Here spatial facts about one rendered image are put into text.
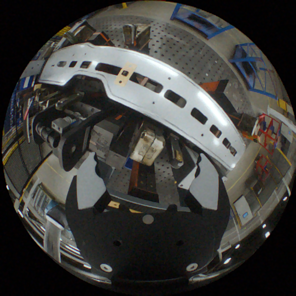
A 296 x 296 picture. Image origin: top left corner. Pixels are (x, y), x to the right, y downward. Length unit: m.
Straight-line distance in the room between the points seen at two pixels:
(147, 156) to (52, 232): 0.55
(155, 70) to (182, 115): 0.16
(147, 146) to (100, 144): 0.13
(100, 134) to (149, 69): 0.23
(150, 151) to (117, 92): 0.20
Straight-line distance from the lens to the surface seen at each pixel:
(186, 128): 0.34
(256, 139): 0.55
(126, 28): 0.32
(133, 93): 0.30
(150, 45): 0.72
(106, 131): 0.25
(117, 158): 0.26
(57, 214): 0.55
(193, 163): 0.29
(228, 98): 0.39
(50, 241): 0.54
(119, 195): 0.26
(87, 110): 0.40
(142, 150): 0.25
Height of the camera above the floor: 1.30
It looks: 61 degrees down
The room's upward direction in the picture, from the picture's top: 177 degrees clockwise
